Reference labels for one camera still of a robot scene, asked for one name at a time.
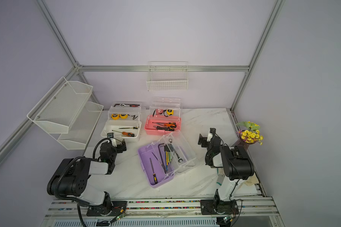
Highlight purple toolbox clear lid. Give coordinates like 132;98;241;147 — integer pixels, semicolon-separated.
138;130;199;188

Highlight pink toolbox clear lid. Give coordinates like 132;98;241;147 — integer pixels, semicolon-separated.
144;97;182;136

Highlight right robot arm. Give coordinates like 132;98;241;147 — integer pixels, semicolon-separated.
198;128;255;216

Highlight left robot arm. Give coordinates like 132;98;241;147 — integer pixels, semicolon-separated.
47;133;127;218

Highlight yellow tape measure left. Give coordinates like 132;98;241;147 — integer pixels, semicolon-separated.
111;114;120;120

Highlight silver combination wrench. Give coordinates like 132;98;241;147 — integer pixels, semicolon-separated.
169;139;183;163

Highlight white toolbox clear lid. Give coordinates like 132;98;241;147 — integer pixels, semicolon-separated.
100;101;146;142

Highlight orange black pliers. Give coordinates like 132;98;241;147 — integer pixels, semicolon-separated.
153;122;177;128

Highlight black orange screwdriver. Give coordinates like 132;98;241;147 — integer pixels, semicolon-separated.
154;126;175;131

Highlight yellow flowers in vase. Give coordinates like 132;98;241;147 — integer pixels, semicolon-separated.
236;121;264;149

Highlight yellow tape measure pink box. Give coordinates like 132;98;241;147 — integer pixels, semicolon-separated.
163;109;174;117

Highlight yellow black screwdriver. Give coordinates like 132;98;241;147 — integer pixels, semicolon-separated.
149;158;158;184

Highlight white two-tier mesh shelf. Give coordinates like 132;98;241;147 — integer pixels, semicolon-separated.
27;77;103;150

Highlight white green work glove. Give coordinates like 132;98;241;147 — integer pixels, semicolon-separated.
243;173;260;186

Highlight orange handled screwdriver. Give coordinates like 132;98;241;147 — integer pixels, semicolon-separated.
113;130;135;137

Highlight ratchet wrench red handle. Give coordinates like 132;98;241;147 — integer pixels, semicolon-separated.
114;103;140;107

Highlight white wire wall basket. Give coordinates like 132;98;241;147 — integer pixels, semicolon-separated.
146;61;188;91

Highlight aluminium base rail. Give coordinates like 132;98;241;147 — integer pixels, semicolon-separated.
41;196;284;227

